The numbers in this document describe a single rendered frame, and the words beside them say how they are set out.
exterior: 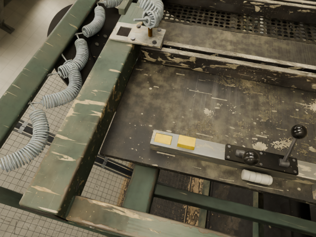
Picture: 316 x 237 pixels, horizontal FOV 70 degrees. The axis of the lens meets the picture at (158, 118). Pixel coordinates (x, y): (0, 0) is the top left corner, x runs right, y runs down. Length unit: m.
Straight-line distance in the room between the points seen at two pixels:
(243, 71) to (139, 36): 0.40
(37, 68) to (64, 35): 0.26
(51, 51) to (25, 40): 5.09
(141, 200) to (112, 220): 0.13
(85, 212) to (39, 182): 0.13
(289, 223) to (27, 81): 1.15
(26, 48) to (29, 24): 0.72
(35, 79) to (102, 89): 0.54
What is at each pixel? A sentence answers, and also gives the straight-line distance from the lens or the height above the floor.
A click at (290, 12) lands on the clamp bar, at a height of 1.31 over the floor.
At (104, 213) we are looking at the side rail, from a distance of 0.62.
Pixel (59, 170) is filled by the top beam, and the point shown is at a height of 1.89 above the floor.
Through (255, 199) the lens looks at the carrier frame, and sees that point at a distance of 2.33.
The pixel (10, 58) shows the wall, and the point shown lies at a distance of 6.07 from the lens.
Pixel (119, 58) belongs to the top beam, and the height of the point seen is 1.88.
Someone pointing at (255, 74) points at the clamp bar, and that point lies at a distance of 0.92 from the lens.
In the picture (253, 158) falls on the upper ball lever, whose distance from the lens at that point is 0.58.
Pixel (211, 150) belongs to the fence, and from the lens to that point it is 0.68.
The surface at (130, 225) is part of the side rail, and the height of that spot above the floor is 1.70.
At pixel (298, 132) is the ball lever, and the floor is 1.45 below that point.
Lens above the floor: 1.96
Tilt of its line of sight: 21 degrees down
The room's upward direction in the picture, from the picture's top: 61 degrees counter-clockwise
